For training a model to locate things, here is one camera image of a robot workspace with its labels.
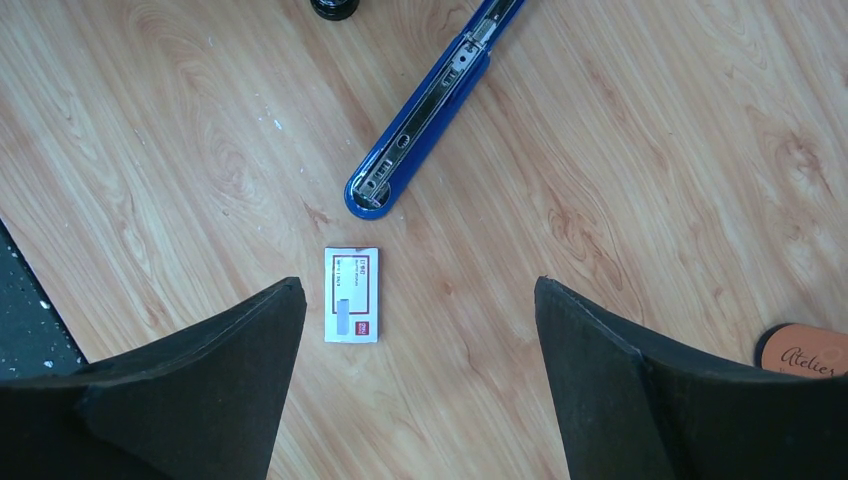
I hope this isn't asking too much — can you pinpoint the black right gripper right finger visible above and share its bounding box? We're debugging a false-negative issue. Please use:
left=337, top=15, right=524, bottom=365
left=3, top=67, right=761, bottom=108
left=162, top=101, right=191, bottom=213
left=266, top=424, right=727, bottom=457
left=534, top=277, right=847, bottom=479

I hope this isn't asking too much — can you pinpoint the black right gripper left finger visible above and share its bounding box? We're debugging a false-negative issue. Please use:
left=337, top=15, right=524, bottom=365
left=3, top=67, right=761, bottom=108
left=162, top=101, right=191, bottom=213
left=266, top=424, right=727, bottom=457
left=1, top=277, right=307, bottom=479

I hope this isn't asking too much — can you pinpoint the blue stapler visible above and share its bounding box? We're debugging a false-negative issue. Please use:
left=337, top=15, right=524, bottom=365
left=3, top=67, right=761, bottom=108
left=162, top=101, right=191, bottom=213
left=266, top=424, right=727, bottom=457
left=344, top=0, right=524, bottom=220

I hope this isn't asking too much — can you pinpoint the orange glue bottle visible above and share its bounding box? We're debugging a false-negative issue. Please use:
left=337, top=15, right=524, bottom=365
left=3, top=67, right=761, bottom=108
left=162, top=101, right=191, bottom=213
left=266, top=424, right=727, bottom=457
left=753, top=323, right=847, bottom=379

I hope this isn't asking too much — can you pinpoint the white red staple box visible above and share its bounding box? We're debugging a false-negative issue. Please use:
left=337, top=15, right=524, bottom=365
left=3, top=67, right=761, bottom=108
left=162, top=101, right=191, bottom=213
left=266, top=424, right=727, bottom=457
left=324, top=247, right=379, bottom=344

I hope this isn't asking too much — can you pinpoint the black stapler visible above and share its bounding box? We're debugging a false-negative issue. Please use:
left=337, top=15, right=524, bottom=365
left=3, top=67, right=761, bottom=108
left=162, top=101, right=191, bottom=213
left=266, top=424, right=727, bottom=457
left=310, top=0, right=360, bottom=21

